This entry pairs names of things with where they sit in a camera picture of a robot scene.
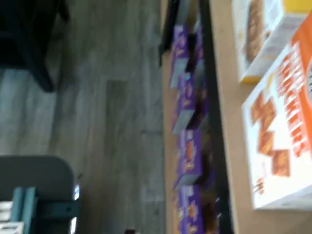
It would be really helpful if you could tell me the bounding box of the purple Annie's snack box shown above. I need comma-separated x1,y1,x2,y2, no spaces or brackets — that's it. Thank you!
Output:
171,73,208,135
170,23,190,89

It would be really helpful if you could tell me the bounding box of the purple Annie's box red label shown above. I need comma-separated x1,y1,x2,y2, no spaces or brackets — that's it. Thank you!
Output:
173,128,203,190

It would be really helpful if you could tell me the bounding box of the purple Annie's box orange label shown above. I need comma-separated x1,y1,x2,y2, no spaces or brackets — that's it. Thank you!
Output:
174,184,216,234

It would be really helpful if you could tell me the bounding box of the orange white cracker box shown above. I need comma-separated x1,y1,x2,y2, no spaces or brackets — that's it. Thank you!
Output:
240,11,312,212

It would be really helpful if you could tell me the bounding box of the white yellow snack box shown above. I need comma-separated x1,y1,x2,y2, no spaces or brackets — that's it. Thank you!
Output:
231,0,312,85

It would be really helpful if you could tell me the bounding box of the grey rounded base platform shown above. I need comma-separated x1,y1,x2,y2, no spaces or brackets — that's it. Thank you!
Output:
0,155,81,234

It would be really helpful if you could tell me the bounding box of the black furniture piece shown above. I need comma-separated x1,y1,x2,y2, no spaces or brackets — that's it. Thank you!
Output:
0,0,71,93

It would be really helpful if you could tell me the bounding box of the silver robot mounting plate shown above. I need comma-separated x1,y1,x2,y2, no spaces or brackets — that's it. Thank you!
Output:
0,200,25,234

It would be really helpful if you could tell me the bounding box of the black metal shelf rail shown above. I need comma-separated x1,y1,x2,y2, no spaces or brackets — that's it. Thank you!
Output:
197,0,235,234

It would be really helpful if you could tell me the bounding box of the black shelf post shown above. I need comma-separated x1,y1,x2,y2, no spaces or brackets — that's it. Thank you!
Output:
158,0,182,67

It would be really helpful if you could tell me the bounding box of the teal metal mounting frame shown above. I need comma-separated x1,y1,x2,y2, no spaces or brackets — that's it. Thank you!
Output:
11,186,79,234

